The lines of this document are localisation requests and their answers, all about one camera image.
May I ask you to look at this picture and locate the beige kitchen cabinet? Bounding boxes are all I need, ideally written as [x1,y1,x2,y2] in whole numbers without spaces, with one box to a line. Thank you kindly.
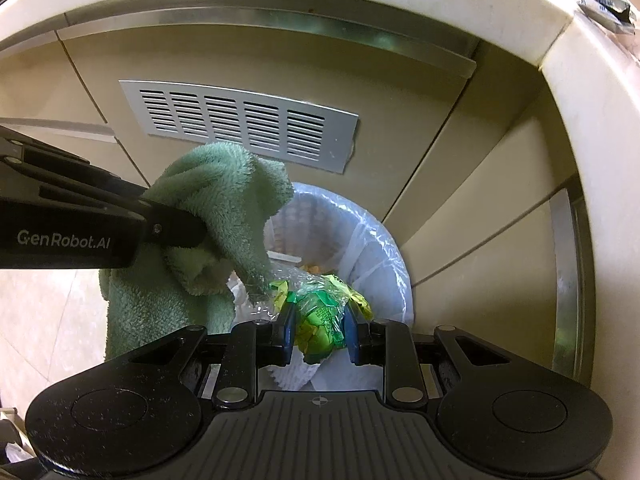
[0,5,596,396]

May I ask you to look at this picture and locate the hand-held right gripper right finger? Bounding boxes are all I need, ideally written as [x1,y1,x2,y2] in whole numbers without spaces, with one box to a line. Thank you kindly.
[345,305,526,406]

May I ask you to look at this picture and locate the clear plastic bin liner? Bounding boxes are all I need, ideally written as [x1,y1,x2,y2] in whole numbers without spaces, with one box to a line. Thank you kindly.
[227,182,415,391]

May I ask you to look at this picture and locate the grey cabinet vent grille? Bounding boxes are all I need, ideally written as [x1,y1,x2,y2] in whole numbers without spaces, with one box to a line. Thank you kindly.
[119,80,360,175]

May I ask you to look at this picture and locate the dark crumpled foil wrapper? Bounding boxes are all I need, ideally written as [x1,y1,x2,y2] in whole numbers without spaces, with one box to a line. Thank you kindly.
[580,0,638,36]

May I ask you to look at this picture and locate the white lined waste basket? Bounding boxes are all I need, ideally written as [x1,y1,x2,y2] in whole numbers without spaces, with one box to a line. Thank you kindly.
[227,182,415,393]

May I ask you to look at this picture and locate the green plastic wrapper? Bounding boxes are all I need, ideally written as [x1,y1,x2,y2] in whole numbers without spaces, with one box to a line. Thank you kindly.
[267,274,375,365]

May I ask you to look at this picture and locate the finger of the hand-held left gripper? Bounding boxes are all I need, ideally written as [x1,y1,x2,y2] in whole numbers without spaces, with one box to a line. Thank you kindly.
[0,126,208,250]

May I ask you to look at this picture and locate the green towel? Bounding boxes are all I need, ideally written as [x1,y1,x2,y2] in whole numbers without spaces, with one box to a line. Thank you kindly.
[97,141,296,363]

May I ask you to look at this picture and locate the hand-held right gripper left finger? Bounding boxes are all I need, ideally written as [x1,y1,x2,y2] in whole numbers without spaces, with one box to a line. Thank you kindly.
[117,302,298,408]

